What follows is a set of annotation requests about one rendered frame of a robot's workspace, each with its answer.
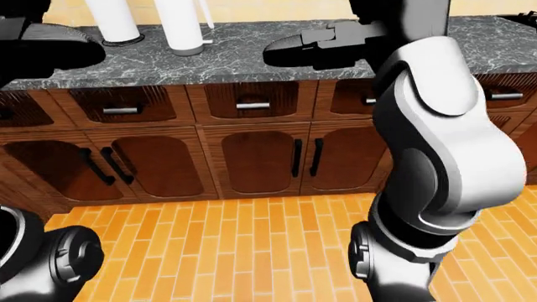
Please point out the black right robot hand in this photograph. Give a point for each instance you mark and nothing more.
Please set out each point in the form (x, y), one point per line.
(310, 50)

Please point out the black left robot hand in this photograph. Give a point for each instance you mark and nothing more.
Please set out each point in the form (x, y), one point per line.
(46, 50)

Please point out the black stove top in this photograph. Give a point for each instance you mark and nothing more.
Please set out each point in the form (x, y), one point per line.
(528, 16)

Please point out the white cylinder on black base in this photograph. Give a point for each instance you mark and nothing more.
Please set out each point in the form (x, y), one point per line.
(117, 22)

